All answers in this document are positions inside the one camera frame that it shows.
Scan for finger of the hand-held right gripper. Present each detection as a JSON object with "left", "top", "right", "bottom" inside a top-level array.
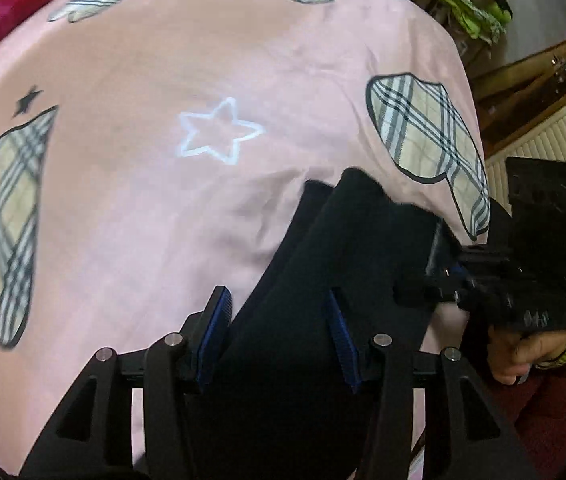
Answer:
[
  {"left": 424, "top": 219, "right": 466, "bottom": 283},
  {"left": 394, "top": 279, "right": 468, "bottom": 312}
]

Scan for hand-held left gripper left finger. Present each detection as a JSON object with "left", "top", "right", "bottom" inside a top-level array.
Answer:
[{"left": 19, "top": 285, "right": 235, "bottom": 480}]

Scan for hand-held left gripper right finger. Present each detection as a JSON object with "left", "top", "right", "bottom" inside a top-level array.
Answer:
[{"left": 323, "top": 287, "right": 540, "bottom": 480}]

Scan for black pants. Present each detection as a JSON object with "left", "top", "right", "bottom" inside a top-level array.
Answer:
[{"left": 183, "top": 167, "right": 464, "bottom": 480}]

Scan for person's right hand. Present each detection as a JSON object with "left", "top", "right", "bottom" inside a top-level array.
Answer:
[{"left": 487, "top": 321, "right": 566, "bottom": 387}]

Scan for pink printed bed sheet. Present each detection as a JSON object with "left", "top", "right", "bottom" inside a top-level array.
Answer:
[{"left": 0, "top": 0, "right": 492, "bottom": 480}]

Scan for wooden furniture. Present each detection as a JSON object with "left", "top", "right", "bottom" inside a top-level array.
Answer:
[{"left": 468, "top": 35, "right": 566, "bottom": 147}]

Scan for green items on shelf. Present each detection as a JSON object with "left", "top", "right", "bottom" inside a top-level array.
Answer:
[{"left": 423, "top": 0, "right": 514, "bottom": 44}]

